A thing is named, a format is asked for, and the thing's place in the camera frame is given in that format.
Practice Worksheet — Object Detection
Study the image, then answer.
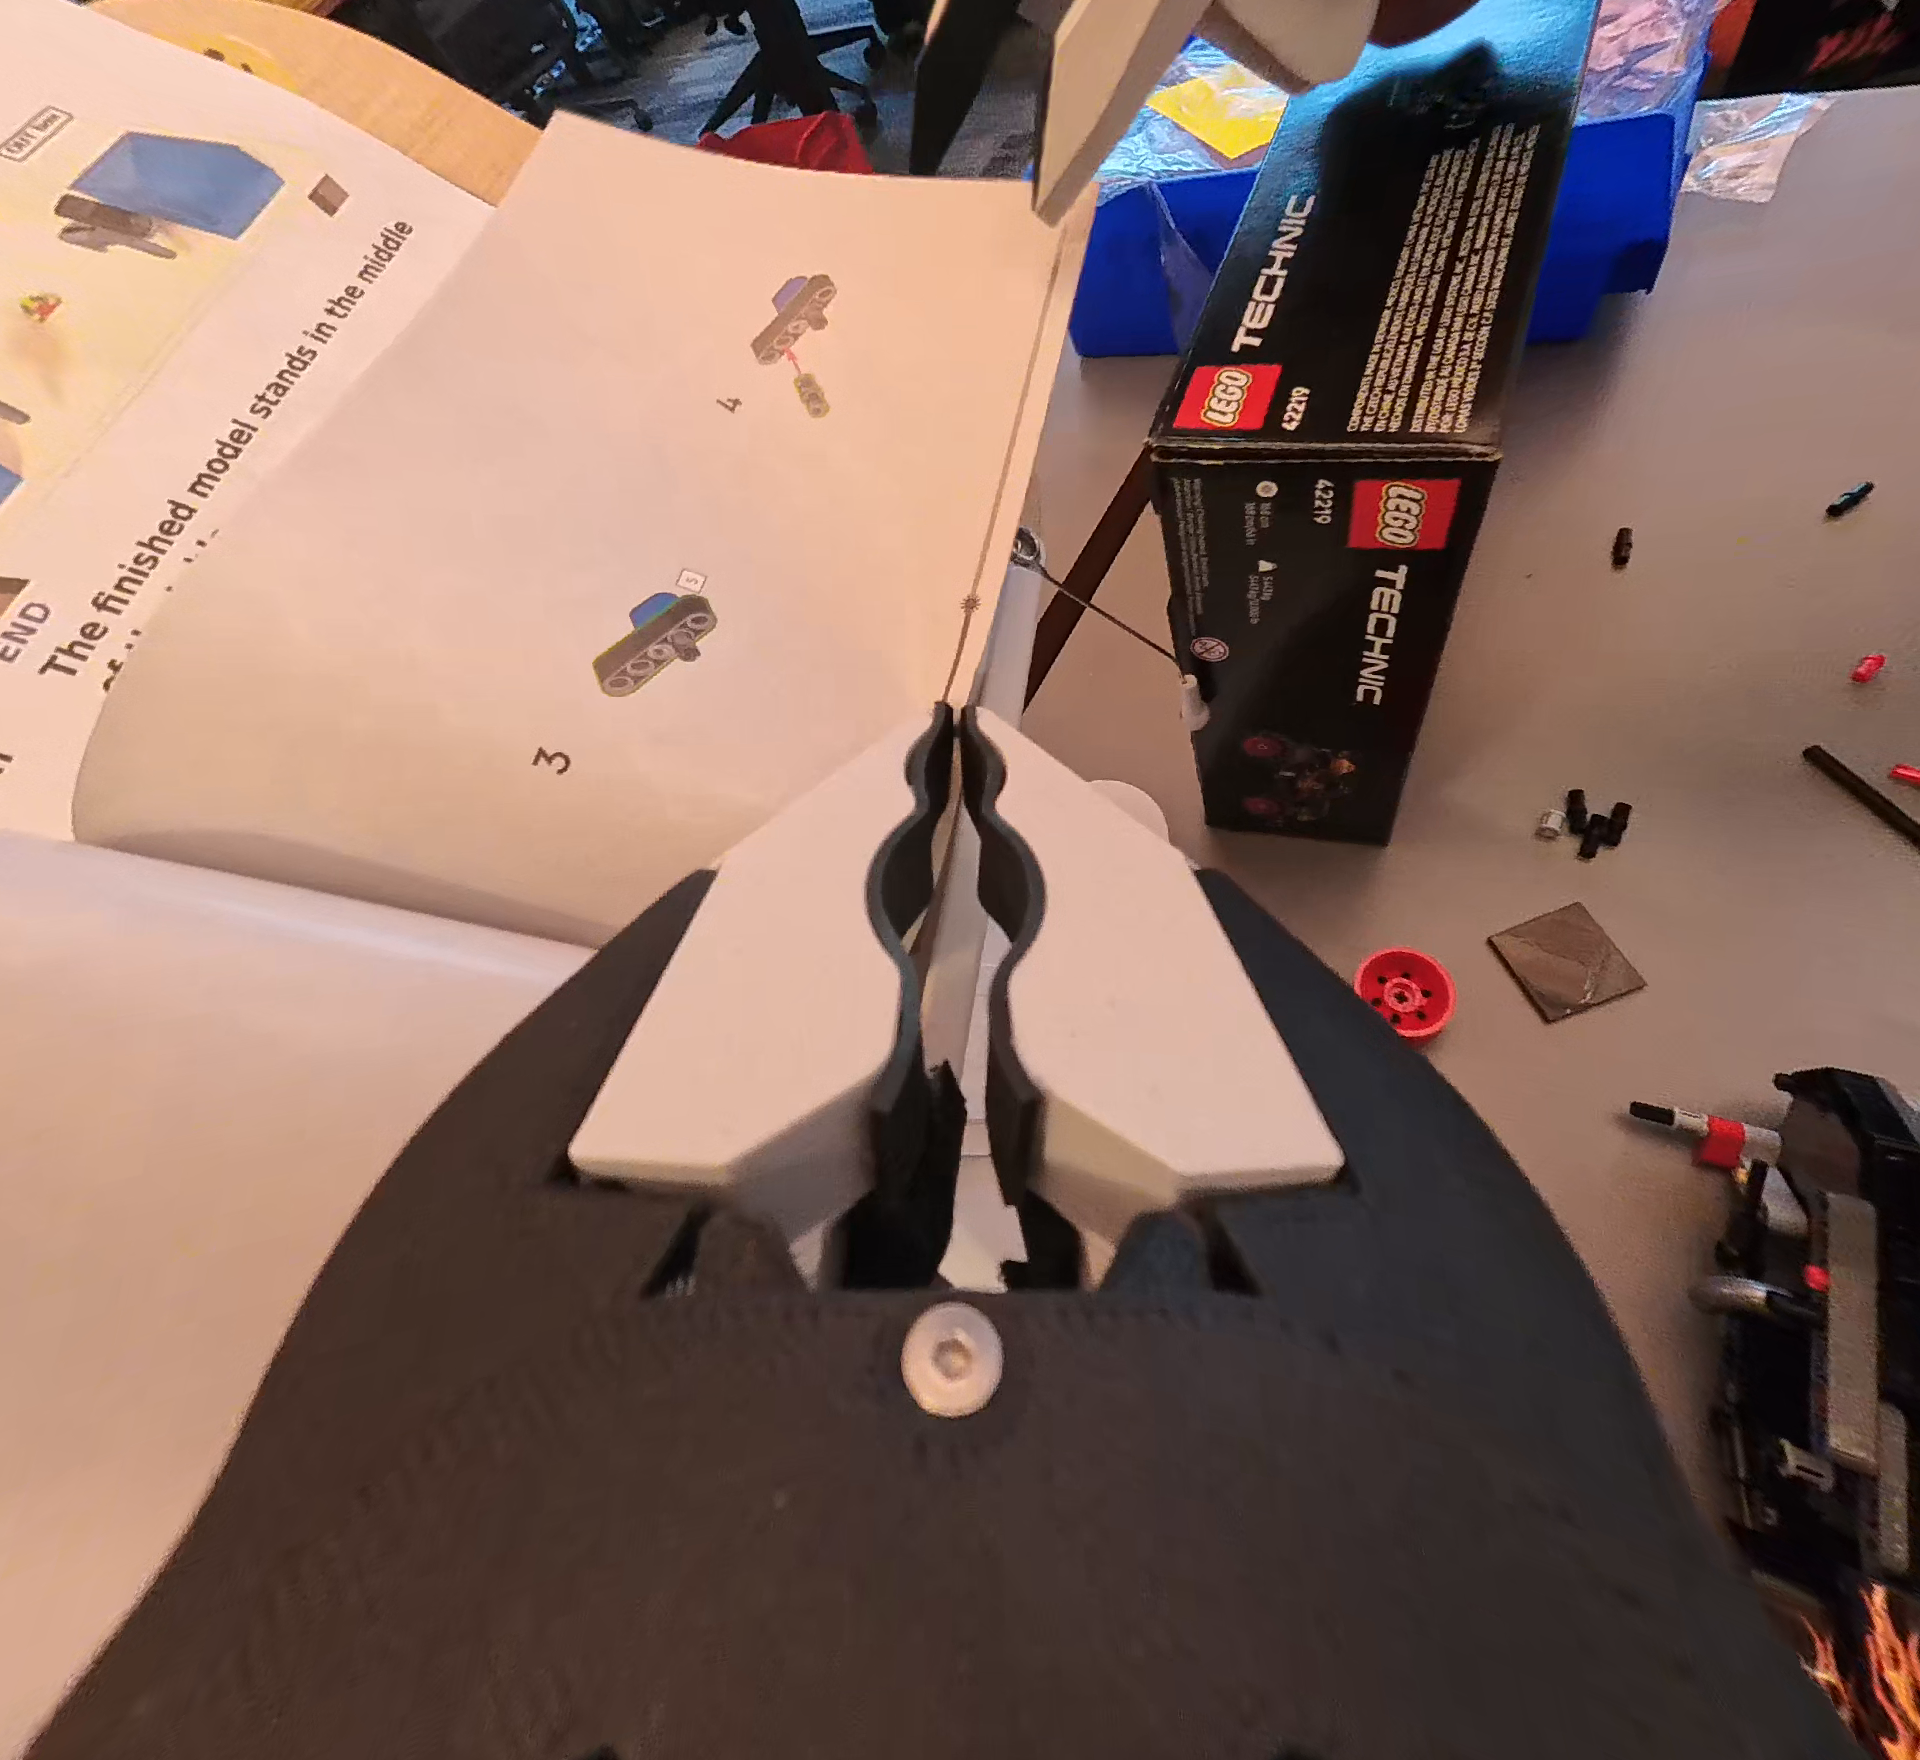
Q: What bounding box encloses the grey desk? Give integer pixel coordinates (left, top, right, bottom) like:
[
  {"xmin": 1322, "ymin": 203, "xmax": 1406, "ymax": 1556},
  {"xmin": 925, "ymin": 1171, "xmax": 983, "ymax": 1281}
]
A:
[{"xmin": 1019, "ymin": 86, "xmax": 1920, "ymax": 1613}]

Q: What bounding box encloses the toy truck set box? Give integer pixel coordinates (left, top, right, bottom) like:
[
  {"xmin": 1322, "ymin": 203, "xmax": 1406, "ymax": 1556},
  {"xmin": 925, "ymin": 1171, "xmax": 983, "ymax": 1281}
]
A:
[{"xmin": 1145, "ymin": 0, "xmax": 1631, "ymax": 848}]

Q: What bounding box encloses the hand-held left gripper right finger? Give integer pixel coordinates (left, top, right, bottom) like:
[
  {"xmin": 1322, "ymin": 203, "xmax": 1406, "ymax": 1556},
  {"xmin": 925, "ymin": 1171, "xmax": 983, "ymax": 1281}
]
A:
[{"xmin": 960, "ymin": 704, "xmax": 1348, "ymax": 1287}]

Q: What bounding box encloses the red bag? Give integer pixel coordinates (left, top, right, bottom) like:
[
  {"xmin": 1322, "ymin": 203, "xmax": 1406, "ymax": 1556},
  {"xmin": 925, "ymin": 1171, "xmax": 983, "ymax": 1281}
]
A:
[{"xmin": 695, "ymin": 113, "xmax": 875, "ymax": 177}]

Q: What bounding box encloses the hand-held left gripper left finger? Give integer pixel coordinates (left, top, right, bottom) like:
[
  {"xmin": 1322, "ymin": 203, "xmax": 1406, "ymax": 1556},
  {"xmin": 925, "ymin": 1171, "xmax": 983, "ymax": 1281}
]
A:
[{"xmin": 563, "ymin": 704, "xmax": 969, "ymax": 1290}]

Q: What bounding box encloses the white book stand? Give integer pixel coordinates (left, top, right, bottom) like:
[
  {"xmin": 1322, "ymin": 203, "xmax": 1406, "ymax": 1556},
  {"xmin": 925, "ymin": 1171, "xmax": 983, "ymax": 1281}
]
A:
[{"xmin": 913, "ymin": 526, "xmax": 1219, "ymax": 1290}]

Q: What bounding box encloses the long black axle rod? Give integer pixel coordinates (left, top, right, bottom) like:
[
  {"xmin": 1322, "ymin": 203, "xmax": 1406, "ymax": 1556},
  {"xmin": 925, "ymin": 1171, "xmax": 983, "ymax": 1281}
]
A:
[{"xmin": 1801, "ymin": 744, "xmax": 1920, "ymax": 850}]

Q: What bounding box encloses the instruction booklet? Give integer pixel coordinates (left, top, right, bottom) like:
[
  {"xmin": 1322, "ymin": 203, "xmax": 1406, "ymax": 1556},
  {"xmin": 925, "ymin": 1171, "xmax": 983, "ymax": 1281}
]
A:
[{"xmin": 0, "ymin": 110, "xmax": 1105, "ymax": 1719}]

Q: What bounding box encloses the blue storage bin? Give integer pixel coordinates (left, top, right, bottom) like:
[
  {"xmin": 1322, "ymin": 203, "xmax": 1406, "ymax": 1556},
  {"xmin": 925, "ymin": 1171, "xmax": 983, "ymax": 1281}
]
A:
[{"xmin": 1072, "ymin": 0, "xmax": 1737, "ymax": 363}]

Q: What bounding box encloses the black toy truck model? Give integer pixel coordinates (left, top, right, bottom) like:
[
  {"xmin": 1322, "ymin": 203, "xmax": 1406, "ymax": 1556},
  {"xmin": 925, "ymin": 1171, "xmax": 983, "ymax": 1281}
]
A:
[{"xmin": 1629, "ymin": 1066, "xmax": 1920, "ymax": 1611}]

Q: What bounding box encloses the red toy wheel hub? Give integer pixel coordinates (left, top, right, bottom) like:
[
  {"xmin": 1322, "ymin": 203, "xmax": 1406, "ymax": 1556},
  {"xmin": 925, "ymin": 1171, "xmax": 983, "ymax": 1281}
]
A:
[{"xmin": 1351, "ymin": 946, "xmax": 1457, "ymax": 1049}]

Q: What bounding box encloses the clear plastic wrapper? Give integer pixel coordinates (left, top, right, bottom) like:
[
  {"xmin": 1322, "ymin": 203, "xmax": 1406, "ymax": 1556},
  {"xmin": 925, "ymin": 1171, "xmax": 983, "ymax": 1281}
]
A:
[{"xmin": 1679, "ymin": 93, "xmax": 1835, "ymax": 206}]

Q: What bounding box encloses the printed task instruction sheet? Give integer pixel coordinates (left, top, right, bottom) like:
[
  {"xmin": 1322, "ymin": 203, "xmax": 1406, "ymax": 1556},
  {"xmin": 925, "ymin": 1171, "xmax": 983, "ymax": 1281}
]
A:
[{"xmin": 0, "ymin": 0, "xmax": 500, "ymax": 840}]

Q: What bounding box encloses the black flame print panel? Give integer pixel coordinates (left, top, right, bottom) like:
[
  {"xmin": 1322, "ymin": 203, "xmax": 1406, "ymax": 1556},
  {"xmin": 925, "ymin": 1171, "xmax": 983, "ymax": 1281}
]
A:
[{"xmin": 1791, "ymin": 1580, "xmax": 1920, "ymax": 1760}]

